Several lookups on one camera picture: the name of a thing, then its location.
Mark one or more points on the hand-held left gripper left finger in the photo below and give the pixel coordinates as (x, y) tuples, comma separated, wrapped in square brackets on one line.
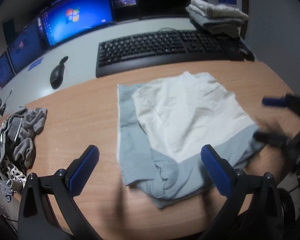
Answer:
[(86, 165)]

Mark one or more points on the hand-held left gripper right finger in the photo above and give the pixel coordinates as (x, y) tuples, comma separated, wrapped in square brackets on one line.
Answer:
[(216, 170)]

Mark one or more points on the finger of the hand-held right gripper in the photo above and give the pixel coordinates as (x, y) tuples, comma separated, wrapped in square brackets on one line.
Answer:
[(272, 101), (270, 137)]

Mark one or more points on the cream and light blue shirt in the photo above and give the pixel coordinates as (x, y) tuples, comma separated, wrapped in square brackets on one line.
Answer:
[(185, 110)]

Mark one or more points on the black device with red light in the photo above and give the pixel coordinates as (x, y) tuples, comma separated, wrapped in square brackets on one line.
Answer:
[(236, 50)]

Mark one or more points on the black spotted white cloth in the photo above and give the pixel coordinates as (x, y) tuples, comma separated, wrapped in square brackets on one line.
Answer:
[(13, 175)]

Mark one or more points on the black vertical mouse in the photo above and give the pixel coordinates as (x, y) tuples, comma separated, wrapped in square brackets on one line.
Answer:
[(57, 76)]

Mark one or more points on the grey computer mouse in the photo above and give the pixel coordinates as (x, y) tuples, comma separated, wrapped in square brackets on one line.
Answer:
[(3, 110)]

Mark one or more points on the small black disc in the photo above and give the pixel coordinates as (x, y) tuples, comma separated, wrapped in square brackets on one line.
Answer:
[(10, 95)]

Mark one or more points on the blue desk label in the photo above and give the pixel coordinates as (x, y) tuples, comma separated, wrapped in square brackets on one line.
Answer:
[(36, 64)]

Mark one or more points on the black computer keyboard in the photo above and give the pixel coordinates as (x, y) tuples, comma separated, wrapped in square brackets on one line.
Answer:
[(152, 47)]

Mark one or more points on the monitor with blue desktop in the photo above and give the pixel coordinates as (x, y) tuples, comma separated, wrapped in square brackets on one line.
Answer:
[(77, 15)]

